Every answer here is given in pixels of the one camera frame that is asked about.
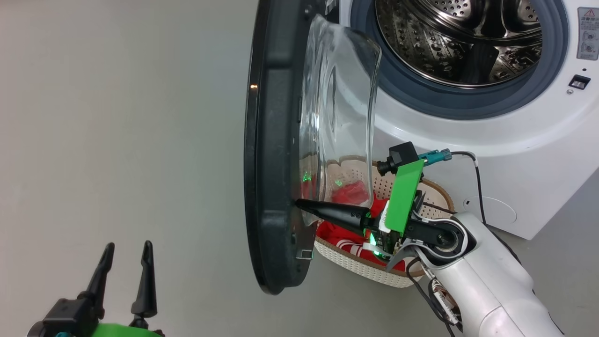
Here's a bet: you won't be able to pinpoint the teal cable connector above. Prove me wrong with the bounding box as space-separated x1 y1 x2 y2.
418 149 453 167

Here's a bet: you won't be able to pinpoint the white front-load washing machine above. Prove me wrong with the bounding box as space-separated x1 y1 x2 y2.
328 0 599 240

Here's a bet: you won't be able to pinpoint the grey warning label sticker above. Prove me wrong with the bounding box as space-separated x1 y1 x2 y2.
577 7 599 60

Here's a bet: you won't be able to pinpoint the round drain filter cover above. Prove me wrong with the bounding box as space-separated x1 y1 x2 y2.
463 197 518 224

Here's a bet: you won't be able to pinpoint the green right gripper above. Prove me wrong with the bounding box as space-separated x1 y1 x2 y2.
295 160 425 256

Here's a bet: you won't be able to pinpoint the cream perforated laundry basket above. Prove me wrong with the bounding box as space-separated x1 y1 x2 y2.
299 155 455 288

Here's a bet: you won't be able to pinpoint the black round glass washer door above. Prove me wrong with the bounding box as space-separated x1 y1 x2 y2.
243 0 382 295

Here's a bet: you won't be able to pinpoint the stainless steel washing machine drum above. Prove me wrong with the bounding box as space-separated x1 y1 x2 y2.
374 0 543 89

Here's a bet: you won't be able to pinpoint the red garment wide white stripes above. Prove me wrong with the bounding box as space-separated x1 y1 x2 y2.
302 180 389 244

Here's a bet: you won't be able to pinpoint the thin black camera cable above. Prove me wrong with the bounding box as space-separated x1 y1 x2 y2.
449 151 488 225

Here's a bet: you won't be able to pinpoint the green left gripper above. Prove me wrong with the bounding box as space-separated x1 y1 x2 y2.
77 241 164 337

